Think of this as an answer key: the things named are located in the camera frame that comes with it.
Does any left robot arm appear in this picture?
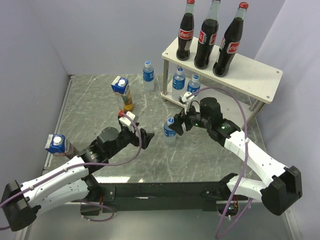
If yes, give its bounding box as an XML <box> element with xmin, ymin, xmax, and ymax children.
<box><xmin>0</xmin><ymin>127</ymin><xmax>155</xmax><ymax>232</ymax></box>

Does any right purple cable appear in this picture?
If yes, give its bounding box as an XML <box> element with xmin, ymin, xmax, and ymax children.
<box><xmin>187</xmin><ymin>86</ymin><xmax>253</xmax><ymax>240</ymax></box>

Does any blue juice carton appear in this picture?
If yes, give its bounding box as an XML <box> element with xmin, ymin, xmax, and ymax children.
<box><xmin>111</xmin><ymin>76</ymin><xmax>134</xmax><ymax>112</ymax></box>

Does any wooden two-tier shelf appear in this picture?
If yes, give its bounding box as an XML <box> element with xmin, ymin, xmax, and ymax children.
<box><xmin>161</xmin><ymin>37</ymin><xmax>283</xmax><ymax>120</ymax></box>

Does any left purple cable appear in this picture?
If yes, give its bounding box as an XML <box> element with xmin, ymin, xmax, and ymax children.
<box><xmin>0</xmin><ymin>114</ymin><xmax>143</xmax><ymax>231</ymax></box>

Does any purple cable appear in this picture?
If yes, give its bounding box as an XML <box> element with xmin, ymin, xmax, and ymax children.
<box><xmin>0</xmin><ymin>114</ymin><xmax>143</xmax><ymax>231</ymax></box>
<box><xmin>187</xmin><ymin>86</ymin><xmax>253</xmax><ymax>240</ymax></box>

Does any cola bottle shelved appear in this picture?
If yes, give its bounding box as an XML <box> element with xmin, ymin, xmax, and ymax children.
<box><xmin>176</xmin><ymin>0</ymin><xmax>195</xmax><ymax>61</ymax></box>
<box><xmin>212</xmin><ymin>1</ymin><xmax>249</xmax><ymax>77</ymax></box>
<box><xmin>194</xmin><ymin>0</ymin><xmax>221</xmax><ymax>70</ymax></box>

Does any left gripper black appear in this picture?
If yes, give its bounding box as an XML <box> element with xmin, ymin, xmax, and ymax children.
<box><xmin>107</xmin><ymin>122</ymin><xmax>154</xmax><ymax>158</ymax></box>

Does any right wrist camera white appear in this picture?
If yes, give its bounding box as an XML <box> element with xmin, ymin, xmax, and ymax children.
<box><xmin>178</xmin><ymin>91</ymin><xmax>195</xmax><ymax>115</ymax></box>

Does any dark juice carton near left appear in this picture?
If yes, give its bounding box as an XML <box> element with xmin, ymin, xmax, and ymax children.
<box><xmin>44</xmin><ymin>134</ymin><xmax>79</xmax><ymax>160</ymax></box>

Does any water bottle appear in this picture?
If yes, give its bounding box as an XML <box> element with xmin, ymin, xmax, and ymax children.
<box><xmin>187</xmin><ymin>74</ymin><xmax>201</xmax><ymax>94</ymax></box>
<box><xmin>171</xmin><ymin>67</ymin><xmax>186</xmax><ymax>101</ymax></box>
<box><xmin>142</xmin><ymin>61</ymin><xmax>155</xmax><ymax>92</ymax></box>
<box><xmin>163</xmin><ymin>117</ymin><xmax>177</xmax><ymax>146</ymax></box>

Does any black base beam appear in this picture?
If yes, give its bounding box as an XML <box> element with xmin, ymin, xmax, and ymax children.
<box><xmin>79</xmin><ymin>182</ymin><xmax>251</xmax><ymax>216</ymax></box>

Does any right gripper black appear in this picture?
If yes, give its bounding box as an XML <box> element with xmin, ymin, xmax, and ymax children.
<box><xmin>168</xmin><ymin>101</ymin><xmax>211</xmax><ymax>136</ymax></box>

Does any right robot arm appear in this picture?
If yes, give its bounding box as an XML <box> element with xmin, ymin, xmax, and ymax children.
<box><xmin>169</xmin><ymin>94</ymin><xmax>303</xmax><ymax>216</ymax></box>

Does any aluminium rail frame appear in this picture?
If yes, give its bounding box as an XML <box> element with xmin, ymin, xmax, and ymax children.
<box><xmin>14</xmin><ymin>74</ymin><xmax>76</xmax><ymax>240</ymax></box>

